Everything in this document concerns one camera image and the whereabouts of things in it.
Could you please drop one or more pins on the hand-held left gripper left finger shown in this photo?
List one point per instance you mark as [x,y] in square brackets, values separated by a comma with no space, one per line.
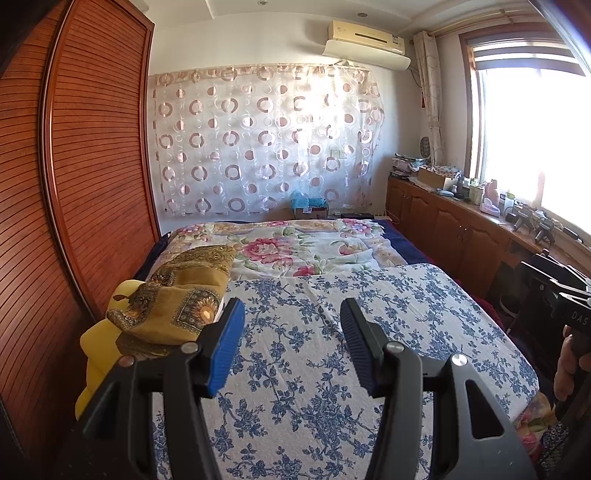
[226,350]

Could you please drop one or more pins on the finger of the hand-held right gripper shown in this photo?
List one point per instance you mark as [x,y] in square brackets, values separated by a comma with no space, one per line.
[554,274]

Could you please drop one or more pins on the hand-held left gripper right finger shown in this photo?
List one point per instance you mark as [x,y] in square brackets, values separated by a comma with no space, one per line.
[364,360]

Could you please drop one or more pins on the golden patterned shirt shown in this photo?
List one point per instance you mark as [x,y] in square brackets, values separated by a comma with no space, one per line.
[184,277]

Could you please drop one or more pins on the person's right hand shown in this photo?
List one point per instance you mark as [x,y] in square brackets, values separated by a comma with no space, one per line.
[565,374]

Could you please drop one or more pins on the dark chair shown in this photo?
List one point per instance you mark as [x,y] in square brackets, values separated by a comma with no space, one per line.
[531,323]

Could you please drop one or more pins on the black device on stand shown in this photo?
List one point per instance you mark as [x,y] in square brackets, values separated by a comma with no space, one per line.
[545,230]
[521,219]

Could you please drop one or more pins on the blue floral white mat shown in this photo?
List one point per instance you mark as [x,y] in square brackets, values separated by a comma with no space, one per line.
[300,332]

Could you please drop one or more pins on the pink floral bed sheet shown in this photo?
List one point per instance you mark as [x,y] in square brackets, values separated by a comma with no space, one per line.
[286,249]

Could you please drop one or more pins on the wooden sideboard cabinet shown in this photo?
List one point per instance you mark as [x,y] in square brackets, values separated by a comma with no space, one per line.
[443,221]

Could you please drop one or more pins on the yellow cloth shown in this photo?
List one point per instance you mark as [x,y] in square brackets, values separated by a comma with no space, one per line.
[99,350]

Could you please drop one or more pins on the wooden framed window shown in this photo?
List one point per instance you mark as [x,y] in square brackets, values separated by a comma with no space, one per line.
[531,129]

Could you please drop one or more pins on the open cardboard box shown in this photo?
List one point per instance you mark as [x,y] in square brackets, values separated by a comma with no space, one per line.
[431,177]

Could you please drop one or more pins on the blue tissue pack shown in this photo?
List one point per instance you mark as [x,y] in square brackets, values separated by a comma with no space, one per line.
[307,199]

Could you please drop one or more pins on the round dark ornament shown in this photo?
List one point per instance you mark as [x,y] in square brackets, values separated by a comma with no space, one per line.
[425,146]

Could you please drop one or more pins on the pile of packets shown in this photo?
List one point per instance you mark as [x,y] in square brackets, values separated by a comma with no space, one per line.
[408,166]

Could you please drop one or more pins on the sheer circle-print curtain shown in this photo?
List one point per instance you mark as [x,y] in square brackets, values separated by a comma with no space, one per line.
[258,138]

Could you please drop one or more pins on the pale window curtain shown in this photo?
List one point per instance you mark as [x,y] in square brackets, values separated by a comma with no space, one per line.
[429,83]

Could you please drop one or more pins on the wooden slatted wardrobe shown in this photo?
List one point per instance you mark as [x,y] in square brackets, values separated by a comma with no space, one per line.
[92,161]

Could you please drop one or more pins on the cream air conditioner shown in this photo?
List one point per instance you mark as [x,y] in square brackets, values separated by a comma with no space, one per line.
[364,37]

